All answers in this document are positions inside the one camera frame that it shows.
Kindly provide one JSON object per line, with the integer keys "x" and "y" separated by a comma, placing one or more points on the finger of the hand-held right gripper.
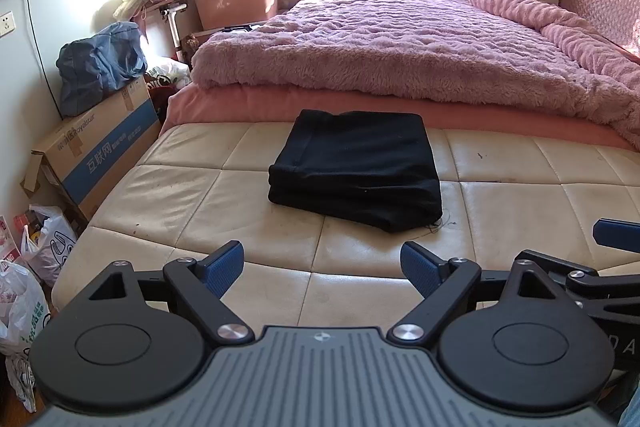
{"x": 600, "y": 289}
{"x": 617, "y": 234}

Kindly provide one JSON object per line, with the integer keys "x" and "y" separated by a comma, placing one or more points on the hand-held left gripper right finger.
{"x": 420, "y": 269}

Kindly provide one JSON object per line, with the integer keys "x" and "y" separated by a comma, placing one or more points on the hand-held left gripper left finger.
{"x": 225, "y": 269}

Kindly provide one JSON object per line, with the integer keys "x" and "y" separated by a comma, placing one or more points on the black pants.
{"x": 360, "y": 162}

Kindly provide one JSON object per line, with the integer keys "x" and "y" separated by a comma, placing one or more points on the person's leg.
{"x": 630, "y": 412}

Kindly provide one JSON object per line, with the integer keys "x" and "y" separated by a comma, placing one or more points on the cream leather mattress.
{"x": 200, "y": 202}

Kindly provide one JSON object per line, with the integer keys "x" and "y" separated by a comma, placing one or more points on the salmon pink bed sheet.
{"x": 260, "y": 104}

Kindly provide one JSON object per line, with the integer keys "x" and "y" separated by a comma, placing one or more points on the cardboard box with blue stripe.
{"x": 105, "y": 142}

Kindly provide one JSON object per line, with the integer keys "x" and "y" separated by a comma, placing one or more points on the colourful clutter pile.
{"x": 167, "y": 77}

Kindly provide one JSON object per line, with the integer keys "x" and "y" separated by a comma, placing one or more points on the white plastic bag green print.
{"x": 22, "y": 307}

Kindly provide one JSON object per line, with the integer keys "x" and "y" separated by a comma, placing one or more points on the pink packet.
{"x": 9, "y": 239}

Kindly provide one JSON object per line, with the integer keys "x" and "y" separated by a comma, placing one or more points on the small brown plush toy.
{"x": 189, "y": 47}

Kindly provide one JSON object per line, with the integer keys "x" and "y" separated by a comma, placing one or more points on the pink quilted headboard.
{"x": 600, "y": 7}

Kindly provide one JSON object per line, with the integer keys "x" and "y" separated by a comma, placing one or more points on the pink fuzzy blanket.
{"x": 400, "y": 42}

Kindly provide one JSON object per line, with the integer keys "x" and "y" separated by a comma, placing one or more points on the crumpled white plastic bag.
{"x": 20, "y": 382}

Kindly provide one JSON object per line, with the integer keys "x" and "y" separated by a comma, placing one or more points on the blue fabric bag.
{"x": 100, "y": 62}

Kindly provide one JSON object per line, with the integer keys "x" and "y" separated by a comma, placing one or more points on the black case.
{"x": 242, "y": 27}

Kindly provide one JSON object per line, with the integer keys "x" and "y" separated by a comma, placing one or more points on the small white folding table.
{"x": 172, "y": 22}

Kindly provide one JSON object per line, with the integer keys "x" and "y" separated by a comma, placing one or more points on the pink plastic storage bin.
{"x": 235, "y": 2}

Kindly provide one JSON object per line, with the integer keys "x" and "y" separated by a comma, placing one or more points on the white wall socket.
{"x": 7, "y": 25}

